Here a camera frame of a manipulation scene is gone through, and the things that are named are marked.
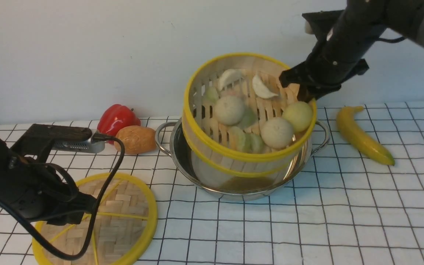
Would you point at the green dumpling back left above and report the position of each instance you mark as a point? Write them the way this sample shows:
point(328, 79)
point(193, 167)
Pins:
point(211, 95)

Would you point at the green dumpling front left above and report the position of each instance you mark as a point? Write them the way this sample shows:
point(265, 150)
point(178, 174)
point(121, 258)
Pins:
point(240, 138)

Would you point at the green dumpling front right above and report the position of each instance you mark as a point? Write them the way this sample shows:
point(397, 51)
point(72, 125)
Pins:
point(256, 142)

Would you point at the white steamed bun front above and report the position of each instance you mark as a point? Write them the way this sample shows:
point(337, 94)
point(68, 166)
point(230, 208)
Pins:
point(277, 133)

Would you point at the bamboo steamer basket yellow rim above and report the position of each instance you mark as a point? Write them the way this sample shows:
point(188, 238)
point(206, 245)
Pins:
point(212, 142)

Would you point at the green dumpling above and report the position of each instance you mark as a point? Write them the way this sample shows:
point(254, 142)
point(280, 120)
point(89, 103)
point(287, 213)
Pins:
point(256, 142)
point(249, 119)
point(240, 138)
point(211, 95)

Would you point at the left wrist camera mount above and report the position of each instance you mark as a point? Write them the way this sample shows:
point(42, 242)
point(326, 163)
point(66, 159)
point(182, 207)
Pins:
point(40, 139)

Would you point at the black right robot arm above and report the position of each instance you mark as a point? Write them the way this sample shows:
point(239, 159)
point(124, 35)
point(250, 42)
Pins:
point(404, 19)

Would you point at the green dumpling middle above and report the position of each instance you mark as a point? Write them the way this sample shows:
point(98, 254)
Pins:
point(249, 119)

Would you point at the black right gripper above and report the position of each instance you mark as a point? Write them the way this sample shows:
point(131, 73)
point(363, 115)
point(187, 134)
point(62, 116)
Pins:
point(342, 42)

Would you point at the white dumpling right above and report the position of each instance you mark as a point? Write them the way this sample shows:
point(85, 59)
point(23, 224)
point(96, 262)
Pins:
point(261, 90)

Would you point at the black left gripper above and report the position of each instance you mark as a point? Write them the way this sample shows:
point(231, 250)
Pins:
point(40, 191)

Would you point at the white dumpling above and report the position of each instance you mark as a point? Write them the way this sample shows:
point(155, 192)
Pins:
point(229, 76)
point(261, 90)

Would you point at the woven bamboo steamer lid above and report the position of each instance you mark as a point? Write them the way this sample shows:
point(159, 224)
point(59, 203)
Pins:
point(124, 227)

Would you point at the white dumpling left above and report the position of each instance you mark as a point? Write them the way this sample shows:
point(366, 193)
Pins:
point(229, 76)

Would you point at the yellow banana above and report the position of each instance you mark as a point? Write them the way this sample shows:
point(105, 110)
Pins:
point(359, 139)

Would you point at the yellowish steamed bun right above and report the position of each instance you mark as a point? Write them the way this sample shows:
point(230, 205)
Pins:
point(299, 115)

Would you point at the white steamed bun left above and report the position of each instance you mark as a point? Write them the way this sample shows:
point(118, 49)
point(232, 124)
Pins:
point(229, 110)

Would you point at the red bell pepper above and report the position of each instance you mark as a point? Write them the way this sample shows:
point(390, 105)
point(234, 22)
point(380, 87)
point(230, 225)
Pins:
point(117, 117)

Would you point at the stainless steel pot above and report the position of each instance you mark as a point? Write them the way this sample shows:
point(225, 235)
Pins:
point(170, 139)

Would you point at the brown potato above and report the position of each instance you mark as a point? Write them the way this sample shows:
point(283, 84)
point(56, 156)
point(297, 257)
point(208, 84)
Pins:
point(137, 139)

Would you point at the white steamed bun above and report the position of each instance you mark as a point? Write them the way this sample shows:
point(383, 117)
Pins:
point(229, 110)
point(277, 133)

